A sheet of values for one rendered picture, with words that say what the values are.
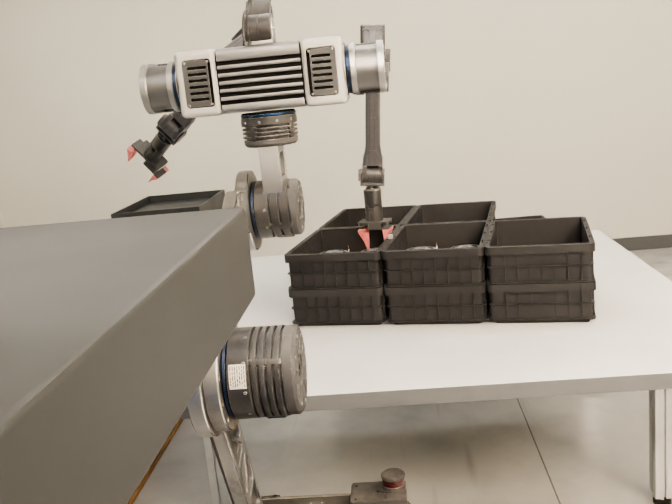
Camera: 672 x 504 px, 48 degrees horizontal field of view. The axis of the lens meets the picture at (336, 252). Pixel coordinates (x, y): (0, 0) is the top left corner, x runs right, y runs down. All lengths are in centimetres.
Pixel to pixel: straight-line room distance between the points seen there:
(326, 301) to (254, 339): 88
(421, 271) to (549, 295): 37
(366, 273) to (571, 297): 59
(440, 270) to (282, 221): 58
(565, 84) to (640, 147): 72
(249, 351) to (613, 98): 475
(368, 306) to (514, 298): 43
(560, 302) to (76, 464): 206
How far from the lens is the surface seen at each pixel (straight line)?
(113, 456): 25
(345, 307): 230
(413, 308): 227
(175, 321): 32
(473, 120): 573
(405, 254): 221
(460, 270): 222
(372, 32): 233
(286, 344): 144
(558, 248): 218
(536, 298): 223
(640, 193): 604
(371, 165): 248
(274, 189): 184
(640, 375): 191
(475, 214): 297
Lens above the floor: 142
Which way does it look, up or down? 12 degrees down
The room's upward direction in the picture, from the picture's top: 6 degrees counter-clockwise
